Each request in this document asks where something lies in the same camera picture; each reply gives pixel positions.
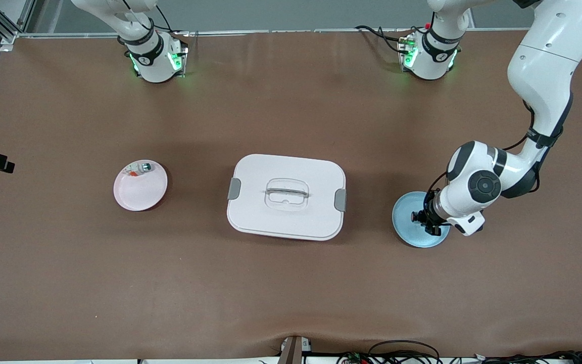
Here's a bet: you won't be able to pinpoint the white lidded storage box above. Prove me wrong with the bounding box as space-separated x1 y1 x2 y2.
226 154 347 241

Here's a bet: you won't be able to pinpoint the light blue round plate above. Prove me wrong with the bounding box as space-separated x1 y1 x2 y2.
392 191 451 248

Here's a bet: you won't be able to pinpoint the pink round plate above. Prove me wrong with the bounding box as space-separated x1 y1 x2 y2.
113 160 169 212

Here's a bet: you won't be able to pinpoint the looped black cable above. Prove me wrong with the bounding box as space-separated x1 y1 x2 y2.
368 340 442 364

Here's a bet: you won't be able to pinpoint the aluminium frame profile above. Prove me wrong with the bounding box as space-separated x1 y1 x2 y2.
0 0 36 45

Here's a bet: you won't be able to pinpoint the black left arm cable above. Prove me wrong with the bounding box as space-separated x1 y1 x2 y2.
425 99 538 197

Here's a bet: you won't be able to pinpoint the white green push switch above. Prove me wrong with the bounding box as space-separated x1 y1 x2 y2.
124 161 153 178

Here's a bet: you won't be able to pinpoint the tangled wire bundle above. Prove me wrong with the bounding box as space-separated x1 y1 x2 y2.
336 350 582 364

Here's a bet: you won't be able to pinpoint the black base power cables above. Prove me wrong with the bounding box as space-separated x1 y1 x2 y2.
355 24 413 54

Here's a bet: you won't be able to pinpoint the brown camera mount post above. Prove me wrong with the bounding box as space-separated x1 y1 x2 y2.
277 335 313 364

